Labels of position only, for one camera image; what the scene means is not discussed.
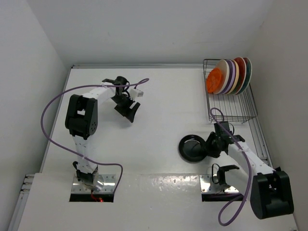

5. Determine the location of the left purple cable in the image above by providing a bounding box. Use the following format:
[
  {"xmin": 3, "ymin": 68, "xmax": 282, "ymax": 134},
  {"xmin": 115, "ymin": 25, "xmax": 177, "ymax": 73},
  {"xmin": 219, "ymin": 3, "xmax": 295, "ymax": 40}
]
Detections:
[{"xmin": 40, "ymin": 78, "xmax": 150, "ymax": 193}]

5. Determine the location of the metal wire dish rack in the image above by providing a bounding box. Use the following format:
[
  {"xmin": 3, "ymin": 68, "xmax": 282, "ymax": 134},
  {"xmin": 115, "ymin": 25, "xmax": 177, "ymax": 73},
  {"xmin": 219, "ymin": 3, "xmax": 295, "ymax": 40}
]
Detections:
[{"xmin": 203, "ymin": 58, "xmax": 258, "ymax": 124}]

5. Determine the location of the orange plate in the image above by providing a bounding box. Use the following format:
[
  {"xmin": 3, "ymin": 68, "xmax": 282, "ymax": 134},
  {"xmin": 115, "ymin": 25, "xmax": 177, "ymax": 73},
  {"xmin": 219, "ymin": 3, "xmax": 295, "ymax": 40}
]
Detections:
[{"xmin": 206, "ymin": 68, "xmax": 221, "ymax": 94}]

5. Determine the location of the yellow plate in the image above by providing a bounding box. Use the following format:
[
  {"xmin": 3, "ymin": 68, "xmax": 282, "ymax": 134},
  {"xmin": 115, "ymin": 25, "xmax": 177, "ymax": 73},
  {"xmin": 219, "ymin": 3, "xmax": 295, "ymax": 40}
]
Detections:
[{"xmin": 229, "ymin": 60, "xmax": 240, "ymax": 94}]

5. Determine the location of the purple plate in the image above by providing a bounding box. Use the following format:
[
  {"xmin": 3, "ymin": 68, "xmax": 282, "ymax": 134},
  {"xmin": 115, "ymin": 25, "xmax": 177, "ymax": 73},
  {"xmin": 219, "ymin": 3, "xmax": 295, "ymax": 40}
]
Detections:
[{"xmin": 222, "ymin": 60, "xmax": 235, "ymax": 94}]

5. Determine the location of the cream white plate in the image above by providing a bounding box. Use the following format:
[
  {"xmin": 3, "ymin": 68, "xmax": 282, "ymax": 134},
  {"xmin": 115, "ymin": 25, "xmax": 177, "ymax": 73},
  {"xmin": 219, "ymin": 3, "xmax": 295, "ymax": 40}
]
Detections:
[{"xmin": 214, "ymin": 59, "xmax": 230, "ymax": 94}]

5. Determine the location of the metal base plate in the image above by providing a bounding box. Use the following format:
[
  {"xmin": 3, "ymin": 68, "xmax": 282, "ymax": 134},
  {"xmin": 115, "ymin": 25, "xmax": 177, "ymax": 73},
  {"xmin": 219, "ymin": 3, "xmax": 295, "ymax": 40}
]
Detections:
[
  {"xmin": 199, "ymin": 174, "xmax": 239, "ymax": 194},
  {"xmin": 71, "ymin": 174, "xmax": 116, "ymax": 194}
]

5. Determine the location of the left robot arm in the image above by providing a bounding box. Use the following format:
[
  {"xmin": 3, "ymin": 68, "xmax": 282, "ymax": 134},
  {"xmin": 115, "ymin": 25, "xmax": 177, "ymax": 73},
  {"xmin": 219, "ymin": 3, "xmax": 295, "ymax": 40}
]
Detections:
[{"xmin": 65, "ymin": 76, "xmax": 143, "ymax": 188}]

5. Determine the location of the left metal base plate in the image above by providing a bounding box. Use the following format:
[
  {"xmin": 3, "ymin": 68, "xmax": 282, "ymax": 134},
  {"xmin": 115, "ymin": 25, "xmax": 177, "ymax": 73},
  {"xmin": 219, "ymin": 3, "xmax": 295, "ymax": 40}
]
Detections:
[{"xmin": 71, "ymin": 174, "xmax": 116, "ymax": 194}]

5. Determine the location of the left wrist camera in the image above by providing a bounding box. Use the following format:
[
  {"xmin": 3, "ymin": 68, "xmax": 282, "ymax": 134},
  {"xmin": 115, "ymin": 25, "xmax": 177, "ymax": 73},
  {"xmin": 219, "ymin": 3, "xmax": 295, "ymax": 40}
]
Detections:
[{"xmin": 129, "ymin": 88, "xmax": 144, "ymax": 99}]

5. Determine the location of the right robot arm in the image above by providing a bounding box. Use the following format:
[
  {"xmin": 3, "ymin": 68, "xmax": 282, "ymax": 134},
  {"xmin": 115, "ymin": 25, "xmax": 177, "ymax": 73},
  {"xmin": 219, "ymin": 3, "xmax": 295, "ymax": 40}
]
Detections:
[{"xmin": 204, "ymin": 121, "xmax": 294, "ymax": 219}]

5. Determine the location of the red teal floral plate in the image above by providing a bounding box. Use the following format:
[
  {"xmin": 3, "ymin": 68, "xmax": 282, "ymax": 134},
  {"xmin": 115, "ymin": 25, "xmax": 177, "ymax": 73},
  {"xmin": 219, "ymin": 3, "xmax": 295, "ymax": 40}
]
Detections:
[
  {"xmin": 235, "ymin": 57, "xmax": 247, "ymax": 94},
  {"xmin": 238, "ymin": 57, "xmax": 252, "ymax": 95}
]

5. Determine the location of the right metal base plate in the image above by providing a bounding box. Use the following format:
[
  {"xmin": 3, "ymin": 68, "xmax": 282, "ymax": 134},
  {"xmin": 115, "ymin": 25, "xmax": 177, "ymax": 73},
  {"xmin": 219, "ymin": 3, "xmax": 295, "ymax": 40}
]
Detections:
[{"xmin": 199, "ymin": 174, "xmax": 239, "ymax": 194}]

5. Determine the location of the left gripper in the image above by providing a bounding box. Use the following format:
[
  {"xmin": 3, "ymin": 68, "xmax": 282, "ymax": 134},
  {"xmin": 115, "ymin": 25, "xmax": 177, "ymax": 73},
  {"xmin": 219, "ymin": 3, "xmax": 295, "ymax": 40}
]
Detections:
[{"xmin": 111, "ymin": 94, "xmax": 140, "ymax": 122}]

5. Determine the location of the black plate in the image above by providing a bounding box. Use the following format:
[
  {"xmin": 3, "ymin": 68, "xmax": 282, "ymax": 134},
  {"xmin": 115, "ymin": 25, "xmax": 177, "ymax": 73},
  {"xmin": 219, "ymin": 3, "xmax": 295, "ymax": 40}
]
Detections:
[{"xmin": 178, "ymin": 134, "xmax": 207, "ymax": 163}]

